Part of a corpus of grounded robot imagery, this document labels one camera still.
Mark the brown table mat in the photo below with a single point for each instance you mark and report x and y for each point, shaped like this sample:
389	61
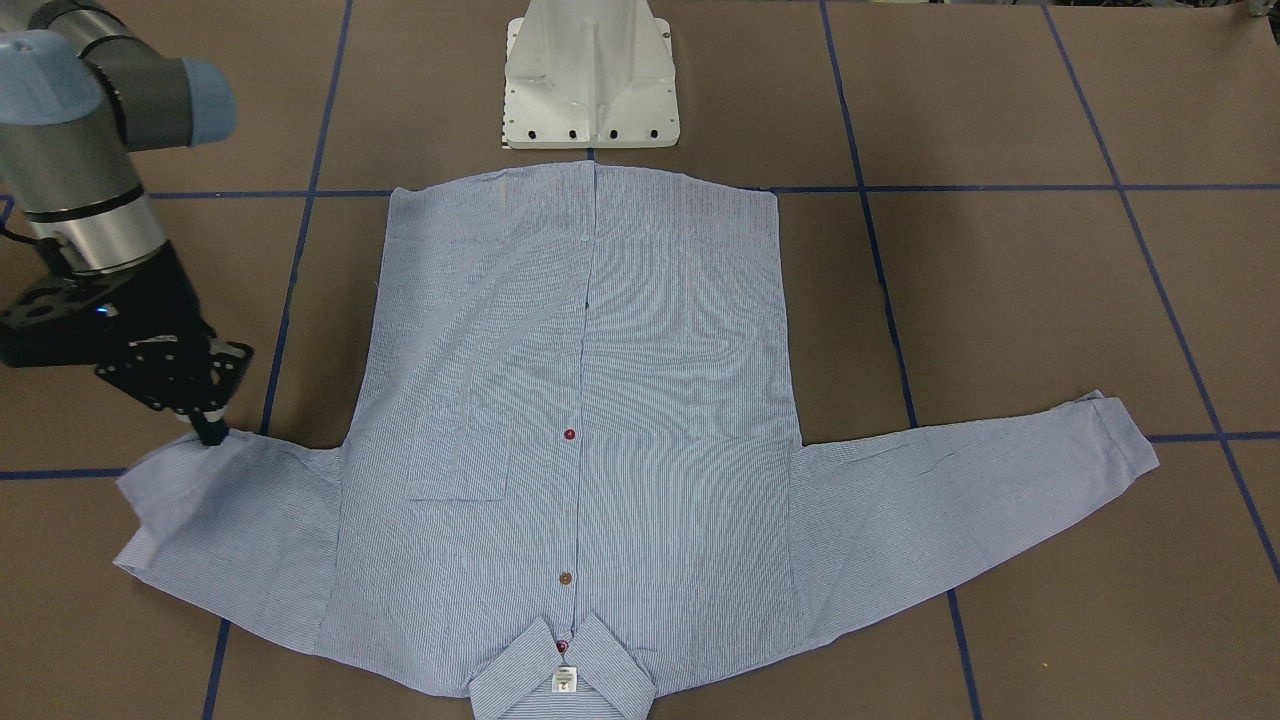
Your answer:
985	210

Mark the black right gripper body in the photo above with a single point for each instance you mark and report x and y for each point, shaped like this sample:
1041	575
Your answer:
163	301

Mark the blue striped button shirt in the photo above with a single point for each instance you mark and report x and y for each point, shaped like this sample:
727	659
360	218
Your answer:
575	479

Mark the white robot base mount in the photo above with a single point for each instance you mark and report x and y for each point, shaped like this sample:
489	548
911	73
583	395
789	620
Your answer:
589	75

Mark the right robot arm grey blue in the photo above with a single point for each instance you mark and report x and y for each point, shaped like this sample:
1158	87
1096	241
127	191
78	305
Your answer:
82	92

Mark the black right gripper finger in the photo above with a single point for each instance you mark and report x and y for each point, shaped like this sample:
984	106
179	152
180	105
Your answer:
210	427

